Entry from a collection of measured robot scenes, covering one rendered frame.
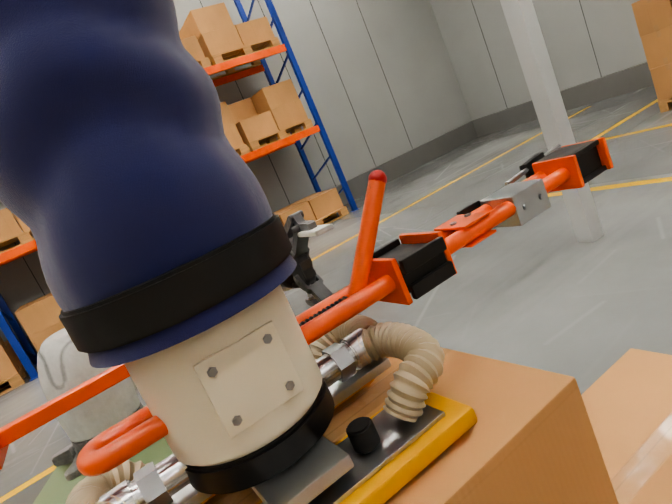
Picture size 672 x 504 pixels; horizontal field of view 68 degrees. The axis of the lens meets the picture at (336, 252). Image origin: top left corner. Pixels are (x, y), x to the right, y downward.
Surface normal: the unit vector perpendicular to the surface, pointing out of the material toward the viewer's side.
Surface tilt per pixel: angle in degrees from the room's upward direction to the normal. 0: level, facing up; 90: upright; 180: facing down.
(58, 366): 70
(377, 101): 90
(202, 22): 90
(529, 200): 90
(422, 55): 90
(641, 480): 0
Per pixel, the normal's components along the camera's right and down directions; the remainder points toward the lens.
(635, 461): -0.39, -0.90
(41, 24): 0.19, -0.26
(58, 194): -0.40, 0.10
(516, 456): 0.49, -0.02
